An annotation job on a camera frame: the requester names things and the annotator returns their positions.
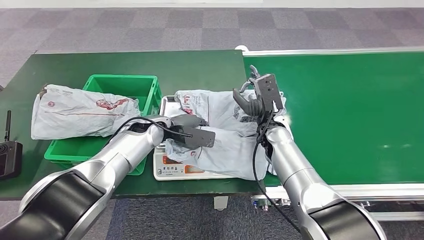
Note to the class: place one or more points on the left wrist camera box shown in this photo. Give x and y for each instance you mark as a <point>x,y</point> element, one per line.
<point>198,137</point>

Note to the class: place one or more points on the steel scale tray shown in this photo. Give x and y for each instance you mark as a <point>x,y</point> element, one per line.
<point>166,106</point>

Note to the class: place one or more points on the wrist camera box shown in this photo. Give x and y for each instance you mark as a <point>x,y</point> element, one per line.
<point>269,91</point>
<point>198,137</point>

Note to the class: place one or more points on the grey mailer bag, red stripe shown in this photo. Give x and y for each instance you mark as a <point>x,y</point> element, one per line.
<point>79,114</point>

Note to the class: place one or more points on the black radio with antenna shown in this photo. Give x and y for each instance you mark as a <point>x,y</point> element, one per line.
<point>10,159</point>

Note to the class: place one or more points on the green conveyor belt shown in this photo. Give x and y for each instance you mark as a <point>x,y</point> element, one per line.
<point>348,99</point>

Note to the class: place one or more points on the dark green table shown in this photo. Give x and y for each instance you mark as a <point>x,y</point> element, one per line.
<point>198,69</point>

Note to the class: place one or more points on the white table leg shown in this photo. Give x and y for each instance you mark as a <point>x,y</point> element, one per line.
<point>220,202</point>

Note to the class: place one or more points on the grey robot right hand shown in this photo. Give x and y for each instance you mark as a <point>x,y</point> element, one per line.
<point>248,104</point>

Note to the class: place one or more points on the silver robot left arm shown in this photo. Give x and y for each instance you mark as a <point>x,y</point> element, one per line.
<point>109,165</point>

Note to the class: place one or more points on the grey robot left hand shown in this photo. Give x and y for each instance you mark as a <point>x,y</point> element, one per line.
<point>185,120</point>

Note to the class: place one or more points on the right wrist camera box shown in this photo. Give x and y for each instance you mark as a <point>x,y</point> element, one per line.
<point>269,91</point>

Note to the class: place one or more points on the large grey mailer bag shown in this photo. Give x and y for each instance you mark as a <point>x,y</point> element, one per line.
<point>228,145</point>

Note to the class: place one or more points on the green plastic crate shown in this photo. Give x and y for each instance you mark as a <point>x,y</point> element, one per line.
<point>99,147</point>

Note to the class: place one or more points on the white electronic weighing scale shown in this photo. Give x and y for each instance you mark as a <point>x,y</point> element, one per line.
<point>170,169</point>

